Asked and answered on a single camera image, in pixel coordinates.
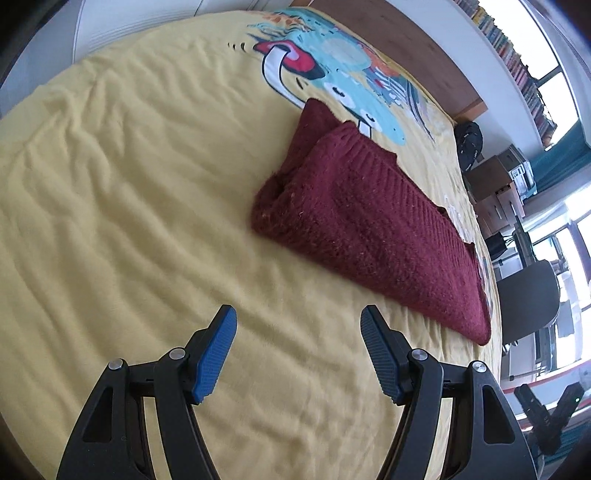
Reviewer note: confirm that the wooden headboard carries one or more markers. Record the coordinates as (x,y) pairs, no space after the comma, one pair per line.
(415,50)

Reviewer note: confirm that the black round bag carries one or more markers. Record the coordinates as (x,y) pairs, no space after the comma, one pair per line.
(468,147)

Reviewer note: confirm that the teal curtain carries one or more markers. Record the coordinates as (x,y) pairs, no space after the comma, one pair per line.
(568,157)

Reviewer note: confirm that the window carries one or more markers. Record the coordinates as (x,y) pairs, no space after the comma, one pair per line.
(563,55)

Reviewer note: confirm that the maroon knitted sweater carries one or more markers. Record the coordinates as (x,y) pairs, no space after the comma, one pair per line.
(369,207)

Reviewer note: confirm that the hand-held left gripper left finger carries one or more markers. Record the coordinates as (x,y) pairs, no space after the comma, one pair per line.
(214,360)

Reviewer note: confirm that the row of books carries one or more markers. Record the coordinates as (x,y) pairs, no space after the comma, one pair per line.
(512,64)

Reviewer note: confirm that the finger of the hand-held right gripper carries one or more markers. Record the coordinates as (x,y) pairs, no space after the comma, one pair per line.
(533,408)

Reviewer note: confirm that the black chair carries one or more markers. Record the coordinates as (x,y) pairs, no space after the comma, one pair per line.
(531,300)

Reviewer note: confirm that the yellow printed blanket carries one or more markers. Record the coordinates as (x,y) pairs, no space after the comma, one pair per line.
(138,207)

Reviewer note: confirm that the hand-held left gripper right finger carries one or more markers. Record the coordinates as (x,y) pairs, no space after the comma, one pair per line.
(383,360)

